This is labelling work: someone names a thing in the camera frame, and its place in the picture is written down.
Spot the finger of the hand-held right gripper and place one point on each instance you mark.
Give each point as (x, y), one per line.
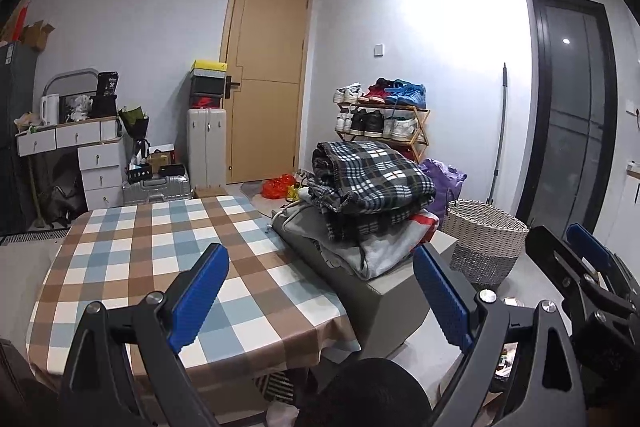
(590, 244)
(555, 252)

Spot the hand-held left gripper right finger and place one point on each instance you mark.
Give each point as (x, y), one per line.
(442, 297)

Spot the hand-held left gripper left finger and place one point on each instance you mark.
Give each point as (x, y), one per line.
(200, 292)

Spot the plaid fleece garment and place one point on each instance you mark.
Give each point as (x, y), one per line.
(380, 172)

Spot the grey ottoman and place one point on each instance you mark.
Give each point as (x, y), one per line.
(390, 307)

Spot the wicker basket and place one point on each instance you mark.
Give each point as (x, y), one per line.
(485, 242)

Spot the red white garment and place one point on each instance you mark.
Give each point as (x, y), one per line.
(425, 222)

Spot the checked tablecloth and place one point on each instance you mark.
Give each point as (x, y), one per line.
(150, 232)

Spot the grey hoodie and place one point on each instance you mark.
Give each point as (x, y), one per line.
(350, 252)

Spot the grey door mat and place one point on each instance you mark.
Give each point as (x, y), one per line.
(252, 197)

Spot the silver suitcase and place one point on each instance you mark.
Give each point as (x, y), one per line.
(160, 191)

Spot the purple bag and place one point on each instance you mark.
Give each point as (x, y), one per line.
(447, 182)

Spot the person's head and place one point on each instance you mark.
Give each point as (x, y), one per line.
(370, 392)

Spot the black flat box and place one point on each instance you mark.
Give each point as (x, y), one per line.
(172, 170)

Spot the red plastic bag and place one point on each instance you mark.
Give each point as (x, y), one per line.
(277, 188)

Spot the yellow shoe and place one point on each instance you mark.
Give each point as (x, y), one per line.
(292, 193)

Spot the open cardboard box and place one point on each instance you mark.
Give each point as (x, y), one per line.
(161, 159)

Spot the black framed glass door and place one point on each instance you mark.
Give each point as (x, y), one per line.
(575, 107)

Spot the white upright suitcase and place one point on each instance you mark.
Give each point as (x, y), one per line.
(206, 147)

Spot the dark bag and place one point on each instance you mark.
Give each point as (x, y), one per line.
(62, 197)

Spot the white drawer desk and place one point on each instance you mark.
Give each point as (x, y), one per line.
(100, 157)

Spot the wooden shoe rack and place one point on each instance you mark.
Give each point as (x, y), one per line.
(422, 127)

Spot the black wrapped bouquet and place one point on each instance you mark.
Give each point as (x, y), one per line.
(134, 122)

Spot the red logo shoe box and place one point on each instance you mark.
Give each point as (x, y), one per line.
(206, 101)

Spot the group of sneakers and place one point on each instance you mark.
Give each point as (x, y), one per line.
(405, 94)

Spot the black shoe box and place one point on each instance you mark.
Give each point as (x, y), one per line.
(207, 84)

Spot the black paper bag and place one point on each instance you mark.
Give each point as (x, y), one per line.
(106, 94)

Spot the black white picture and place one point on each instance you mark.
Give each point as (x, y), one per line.
(77, 108)

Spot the yellow lid shoe box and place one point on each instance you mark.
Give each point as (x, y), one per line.
(210, 68)

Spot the white kettle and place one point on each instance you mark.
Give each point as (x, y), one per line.
(50, 109)

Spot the dark grey fridge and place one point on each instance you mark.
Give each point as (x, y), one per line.
(15, 132)

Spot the wooden door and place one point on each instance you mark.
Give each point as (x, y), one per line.
(270, 57)

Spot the torn cardboard box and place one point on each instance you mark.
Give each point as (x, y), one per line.
(37, 36)

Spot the grey metal frame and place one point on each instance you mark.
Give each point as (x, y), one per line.
(65, 76)

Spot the white light switch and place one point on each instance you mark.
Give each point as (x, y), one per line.
(378, 49)

